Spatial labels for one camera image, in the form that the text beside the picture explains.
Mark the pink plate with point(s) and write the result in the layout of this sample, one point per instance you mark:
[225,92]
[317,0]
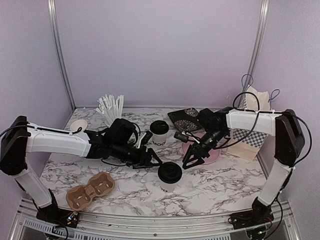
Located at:
[213,154]

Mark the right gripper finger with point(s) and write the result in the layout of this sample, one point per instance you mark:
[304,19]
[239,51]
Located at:
[199,161]
[189,156]

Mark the left aluminium post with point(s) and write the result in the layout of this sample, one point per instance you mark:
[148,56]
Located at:
[59,52]

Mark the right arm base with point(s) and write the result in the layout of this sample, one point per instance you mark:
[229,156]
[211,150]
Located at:
[249,218]

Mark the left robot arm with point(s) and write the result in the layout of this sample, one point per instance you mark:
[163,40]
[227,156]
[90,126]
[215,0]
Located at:
[25,137]

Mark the checkered paper bag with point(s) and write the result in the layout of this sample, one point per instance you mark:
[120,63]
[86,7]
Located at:
[249,147]

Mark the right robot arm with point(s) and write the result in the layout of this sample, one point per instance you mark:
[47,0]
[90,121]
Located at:
[283,126]

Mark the black patterned square plate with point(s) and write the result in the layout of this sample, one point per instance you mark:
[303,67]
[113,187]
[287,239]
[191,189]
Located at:
[185,119]

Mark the stack of white paper cups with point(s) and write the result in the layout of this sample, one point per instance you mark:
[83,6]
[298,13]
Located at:
[80,123]

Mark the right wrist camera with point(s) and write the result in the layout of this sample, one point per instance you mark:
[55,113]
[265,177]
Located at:
[181,136]

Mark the white paper cup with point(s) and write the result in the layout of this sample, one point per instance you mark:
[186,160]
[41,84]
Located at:
[168,187]
[158,140]

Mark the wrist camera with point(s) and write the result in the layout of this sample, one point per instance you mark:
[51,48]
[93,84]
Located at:
[181,136]
[144,139]

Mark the right aluminium post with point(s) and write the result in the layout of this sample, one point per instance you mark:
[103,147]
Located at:
[261,27]

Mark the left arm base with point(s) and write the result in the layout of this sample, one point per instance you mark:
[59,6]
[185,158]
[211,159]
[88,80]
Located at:
[56,215]

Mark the aluminium post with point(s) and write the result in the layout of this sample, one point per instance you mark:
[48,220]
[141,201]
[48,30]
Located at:
[59,52]
[261,27]

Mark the brown cardboard cup carrier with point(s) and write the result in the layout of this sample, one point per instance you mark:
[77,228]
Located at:
[81,196]

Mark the aluminium front rail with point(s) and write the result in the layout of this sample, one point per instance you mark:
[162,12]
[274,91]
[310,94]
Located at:
[100,226]

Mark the bundle of white wrapped straws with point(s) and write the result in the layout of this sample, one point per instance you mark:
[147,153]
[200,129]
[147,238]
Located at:
[110,108]

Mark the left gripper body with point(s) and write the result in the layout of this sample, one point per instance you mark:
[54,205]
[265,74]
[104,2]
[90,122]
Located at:
[120,151]

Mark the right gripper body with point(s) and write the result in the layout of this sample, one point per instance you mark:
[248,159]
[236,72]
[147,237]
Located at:
[217,135]

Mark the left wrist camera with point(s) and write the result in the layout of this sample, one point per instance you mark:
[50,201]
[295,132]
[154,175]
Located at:
[144,139]

